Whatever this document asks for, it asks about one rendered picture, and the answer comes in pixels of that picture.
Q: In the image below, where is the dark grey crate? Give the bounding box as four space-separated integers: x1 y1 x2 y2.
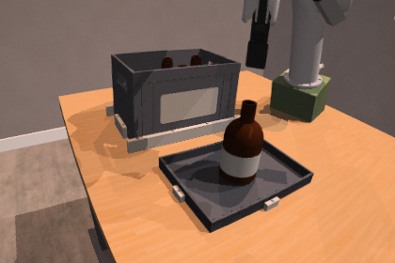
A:
111 48 241 139

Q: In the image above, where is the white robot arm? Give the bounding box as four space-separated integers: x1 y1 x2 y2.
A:
283 0 353 89

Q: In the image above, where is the brown glass bottle with white label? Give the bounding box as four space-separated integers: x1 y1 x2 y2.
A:
219 100 264 185

